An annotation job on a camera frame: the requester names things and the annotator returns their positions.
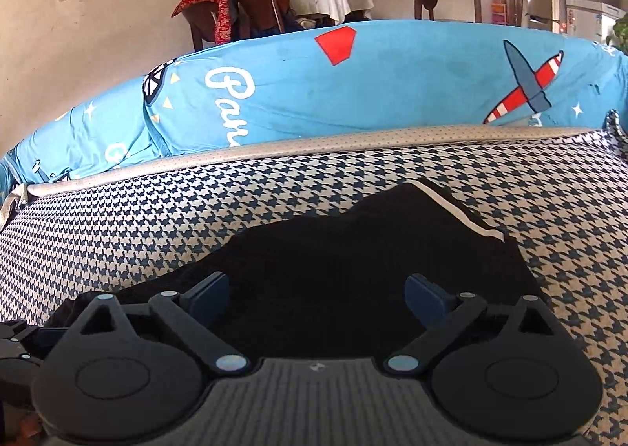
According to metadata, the blue printed sofa cover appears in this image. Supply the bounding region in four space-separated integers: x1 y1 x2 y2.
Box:
0 20 628 192

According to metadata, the green potted plant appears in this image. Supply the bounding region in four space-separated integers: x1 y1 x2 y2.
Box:
606 15 628 55

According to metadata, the black garment with white stripes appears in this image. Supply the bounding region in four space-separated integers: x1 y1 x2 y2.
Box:
46 181 545 363

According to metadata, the blue white houndstooth sofa mat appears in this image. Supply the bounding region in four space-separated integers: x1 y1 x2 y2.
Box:
0 110 628 446

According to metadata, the red floral cloth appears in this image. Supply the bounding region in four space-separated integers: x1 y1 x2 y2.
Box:
171 0 234 47

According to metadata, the white chest freezer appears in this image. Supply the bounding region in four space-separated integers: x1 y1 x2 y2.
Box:
564 0 628 43

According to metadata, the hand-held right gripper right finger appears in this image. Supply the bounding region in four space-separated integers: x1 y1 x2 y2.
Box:
385 274 572 375

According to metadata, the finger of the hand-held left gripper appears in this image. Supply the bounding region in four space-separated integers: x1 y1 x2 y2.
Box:
0 358 44 408
0 319 62 359

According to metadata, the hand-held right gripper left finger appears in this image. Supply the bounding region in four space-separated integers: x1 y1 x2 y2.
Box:
64 272 253 375

